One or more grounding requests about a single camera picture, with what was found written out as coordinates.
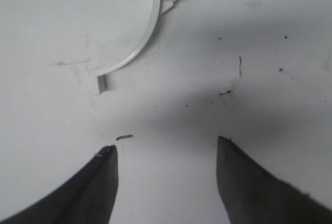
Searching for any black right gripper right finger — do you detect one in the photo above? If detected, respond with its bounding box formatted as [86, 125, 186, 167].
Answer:
[216, 136, 331, 223]

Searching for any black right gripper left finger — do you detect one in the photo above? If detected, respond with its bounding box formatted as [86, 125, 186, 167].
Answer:
[1, 145, 118, 223]

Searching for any white pipe clamp half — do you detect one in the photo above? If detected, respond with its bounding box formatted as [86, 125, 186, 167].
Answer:
[89, 0, 176, 95]

